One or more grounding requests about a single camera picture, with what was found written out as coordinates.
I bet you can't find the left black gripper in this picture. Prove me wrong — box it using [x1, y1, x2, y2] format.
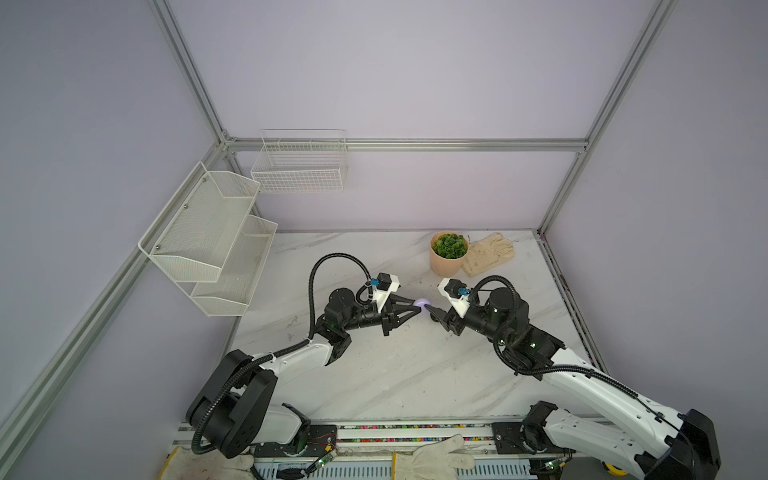
[343, 295, 420, 337]

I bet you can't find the lilac round disc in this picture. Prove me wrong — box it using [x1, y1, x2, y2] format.
[413, 298, 431, 313]

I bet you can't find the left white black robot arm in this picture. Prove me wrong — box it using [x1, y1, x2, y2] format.
[186, 270, 428, 459]

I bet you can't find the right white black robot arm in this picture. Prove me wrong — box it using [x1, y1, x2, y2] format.
[428, 275, 722, 479]

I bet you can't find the potted green plant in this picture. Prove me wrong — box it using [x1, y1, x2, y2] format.
[429, 231, 469, 278]

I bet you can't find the beige work glove on table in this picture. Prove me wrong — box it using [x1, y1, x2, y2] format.
[462, 232, 515, 277]

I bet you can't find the white glove front centre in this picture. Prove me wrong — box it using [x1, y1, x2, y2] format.
[392, 434, 476, 480]

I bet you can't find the white glove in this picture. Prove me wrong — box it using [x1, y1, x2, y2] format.
[158, 447, 254, 480]
[392, 434, 476, 480]

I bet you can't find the white mesh shelf lower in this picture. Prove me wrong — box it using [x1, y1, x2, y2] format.
[191, 215, 278, 317]

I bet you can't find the white mesh shelf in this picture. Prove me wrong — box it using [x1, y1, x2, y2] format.
[191, 215, 278, 317]
[138, 163, 260, 283]

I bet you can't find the white mesh shelf upper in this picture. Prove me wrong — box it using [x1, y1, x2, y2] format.
[138, 163, 260, 283]

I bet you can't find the yellow tape measure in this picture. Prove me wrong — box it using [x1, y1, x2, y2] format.
[601, 462, 628, 477]

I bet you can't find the white glove front left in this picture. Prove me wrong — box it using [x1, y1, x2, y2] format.
[158, 447, 254, 480]

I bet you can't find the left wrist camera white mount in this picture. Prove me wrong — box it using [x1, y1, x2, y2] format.
[371, 272, 400, 313]

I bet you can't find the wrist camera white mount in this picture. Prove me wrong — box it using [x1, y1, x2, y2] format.
[371, 272, 400, 313]
[438, 278, 471, 318]

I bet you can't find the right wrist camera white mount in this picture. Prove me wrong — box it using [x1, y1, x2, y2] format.
[438, 278, 471, 318]

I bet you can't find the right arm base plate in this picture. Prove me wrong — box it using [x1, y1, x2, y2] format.
[491, 422, 574, 455]

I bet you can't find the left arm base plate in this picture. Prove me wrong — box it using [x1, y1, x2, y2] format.
[251, 424, 338, 458]

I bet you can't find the white wire basket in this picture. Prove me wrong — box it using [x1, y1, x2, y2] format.
[251, 129, 348, 194]

